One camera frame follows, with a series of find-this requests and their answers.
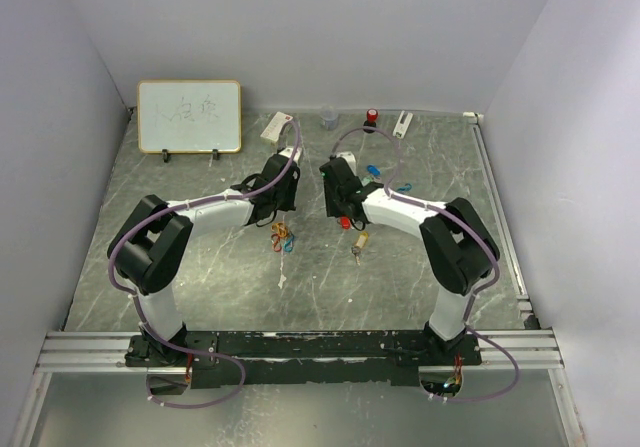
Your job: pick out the clear plastic cup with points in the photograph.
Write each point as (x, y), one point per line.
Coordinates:
(329, 117)

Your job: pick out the yellow key tag with key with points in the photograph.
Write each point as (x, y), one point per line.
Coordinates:
(358, 247)

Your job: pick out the red black stamp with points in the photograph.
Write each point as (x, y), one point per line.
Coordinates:
(370, 123)

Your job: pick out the right side aluminium rail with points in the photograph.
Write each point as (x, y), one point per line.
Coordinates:
(525, 307)

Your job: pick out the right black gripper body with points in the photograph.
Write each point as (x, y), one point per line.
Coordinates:
(332, 203)

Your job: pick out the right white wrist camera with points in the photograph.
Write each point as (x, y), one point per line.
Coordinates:
(349, 158)

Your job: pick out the blue key tag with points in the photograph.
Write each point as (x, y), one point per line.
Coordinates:
(373, 171)

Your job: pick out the orange carabiner clip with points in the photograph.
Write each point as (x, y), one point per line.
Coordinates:
(280, 229)

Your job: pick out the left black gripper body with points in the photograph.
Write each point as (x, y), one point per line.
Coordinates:
(287, 199)

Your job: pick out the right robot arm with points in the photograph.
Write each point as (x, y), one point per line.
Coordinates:
(462, 254)

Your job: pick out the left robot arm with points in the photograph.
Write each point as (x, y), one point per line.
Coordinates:
(146, 253)

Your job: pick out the red carabiner clip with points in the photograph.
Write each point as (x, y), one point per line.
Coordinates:
(276, 243)

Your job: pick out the white red cardboard box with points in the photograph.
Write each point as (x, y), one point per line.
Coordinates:
(274, 132)

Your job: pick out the white rectangular device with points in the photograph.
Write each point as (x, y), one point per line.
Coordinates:
(402, 124)

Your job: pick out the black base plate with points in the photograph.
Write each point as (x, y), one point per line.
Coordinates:
(388, 356)

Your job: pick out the red key tag with key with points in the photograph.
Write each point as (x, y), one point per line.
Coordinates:
(344, 222)

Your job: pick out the white whiteboard wooden frame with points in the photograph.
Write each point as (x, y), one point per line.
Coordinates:
(189, 116)

